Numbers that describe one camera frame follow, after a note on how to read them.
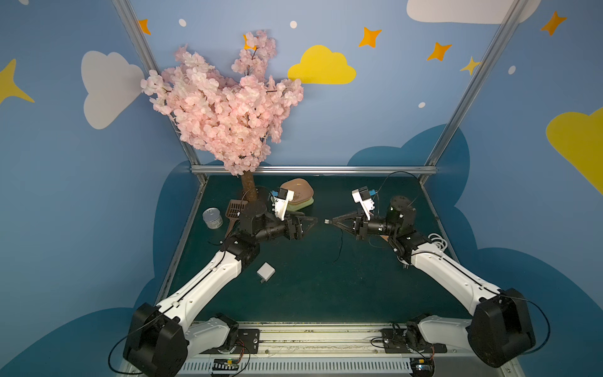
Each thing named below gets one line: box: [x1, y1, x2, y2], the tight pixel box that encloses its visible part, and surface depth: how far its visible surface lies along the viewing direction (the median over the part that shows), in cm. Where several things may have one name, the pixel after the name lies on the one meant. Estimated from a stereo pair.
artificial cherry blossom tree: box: [140, 30, 304, 203], surface depth 71 cm
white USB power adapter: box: [256, 262, 276, 284], surface depth 90 cm
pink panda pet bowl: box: [280, 178, 315, 212], surface depth 112 cm
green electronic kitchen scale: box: [286, 197, 315, 212], surface depth 110 cm
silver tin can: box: [202, 207, 223, 230], surface depth 101 cm
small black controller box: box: [409, 357, 436, 377], surface depth 74 cm
